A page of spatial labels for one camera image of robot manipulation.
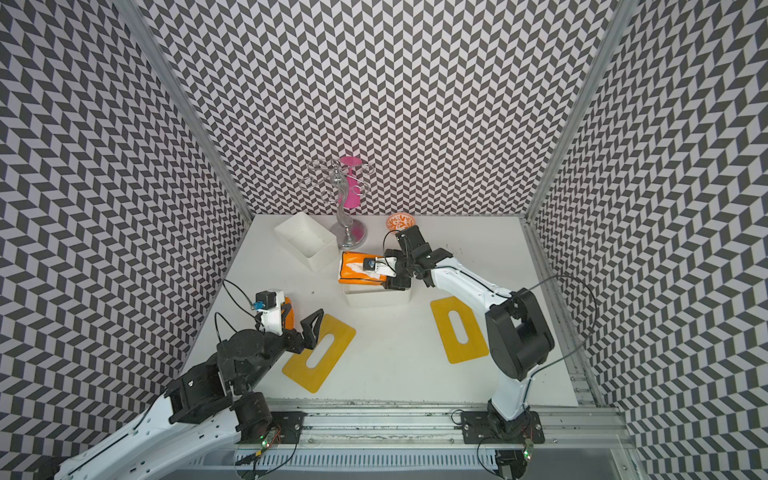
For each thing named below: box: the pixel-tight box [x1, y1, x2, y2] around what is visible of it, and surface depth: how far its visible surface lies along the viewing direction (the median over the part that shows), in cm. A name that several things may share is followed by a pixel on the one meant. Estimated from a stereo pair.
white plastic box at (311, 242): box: [274, 211, 339, 272], surface depth 110 cm
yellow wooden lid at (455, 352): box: [430, 296, 489, 364], surface depth 91 cm
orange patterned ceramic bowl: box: [386, 212, 416, 232], surface depth 117 cm
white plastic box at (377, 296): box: [342, 279, 413, 308], surface depth 96 cm
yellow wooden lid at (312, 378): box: [282, 314, 357, 394], surface depth 84 cm
